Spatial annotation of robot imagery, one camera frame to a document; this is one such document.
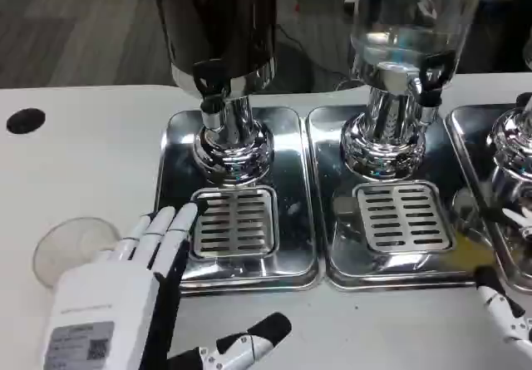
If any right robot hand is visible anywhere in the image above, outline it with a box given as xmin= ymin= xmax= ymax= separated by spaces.
xmin=475 ymin=208 xmax=532 ymax=353

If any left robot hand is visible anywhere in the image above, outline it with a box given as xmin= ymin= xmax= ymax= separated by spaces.
xmin=41 ymin=203 xmax=293 ymax=370

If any clear ribbed glass cup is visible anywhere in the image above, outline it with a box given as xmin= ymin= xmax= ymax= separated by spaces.
xmin=32 ymin=217 xmax=124 ymax=292

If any slotted steel drip grid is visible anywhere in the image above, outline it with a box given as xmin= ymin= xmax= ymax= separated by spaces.
xmin=352 ymin=181 xmax=456 ymax=254
xmin=189 ymin=186 xmax=278 ymax=259

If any chrome dispenser base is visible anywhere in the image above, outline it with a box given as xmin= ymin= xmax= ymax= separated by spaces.
xmin=490 ymin=91 xmax=532 ymax=221

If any steel drip tray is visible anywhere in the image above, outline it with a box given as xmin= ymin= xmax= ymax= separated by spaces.
xmin=444 ymin=103 xmax=532 ymax=294
xmin=305 ymin=104 xmax=495 ymax=292
xmin=153 ymin=106 xmax=320 ymax=294

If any black table grommet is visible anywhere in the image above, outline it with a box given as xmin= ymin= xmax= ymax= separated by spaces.
xmin=5 ymin=106 xmax=47 ymax=135

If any black dispenser tap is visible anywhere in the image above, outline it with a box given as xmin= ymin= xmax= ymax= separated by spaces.
xmin=191 ymin=60 xmax=228 ymax=132
xmin=416 ymin=52 xmax=456 ymax=126

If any dark drink dispenser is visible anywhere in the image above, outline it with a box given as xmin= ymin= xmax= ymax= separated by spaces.
xmin=151 ymin=0 xmax=278 ymax=186

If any clear drink dispenser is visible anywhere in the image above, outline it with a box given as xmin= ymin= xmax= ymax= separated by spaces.
xmin=339 ymin=0 xmax=487 ymax=180

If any black cable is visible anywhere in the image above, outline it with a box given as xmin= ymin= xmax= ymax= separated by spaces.
xmin=276 ymin=24 xmax=317 ymax=70

